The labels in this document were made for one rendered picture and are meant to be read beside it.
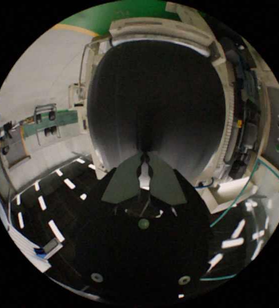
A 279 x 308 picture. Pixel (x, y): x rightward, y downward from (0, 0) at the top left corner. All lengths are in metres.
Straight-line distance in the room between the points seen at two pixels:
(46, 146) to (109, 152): 11.39
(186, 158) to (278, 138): 0.51
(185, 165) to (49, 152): 11.65
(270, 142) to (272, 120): 0.10
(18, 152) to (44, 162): 3.41
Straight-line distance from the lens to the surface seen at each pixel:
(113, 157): 0.15
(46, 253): 1.15
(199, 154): 0.17
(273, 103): 0.61
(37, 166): 11.81
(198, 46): 0.41
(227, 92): 0.51
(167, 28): 0.40
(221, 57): 0.40
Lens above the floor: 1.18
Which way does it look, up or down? 24 degrees up
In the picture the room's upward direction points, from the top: 180 degrees counter-clockwise
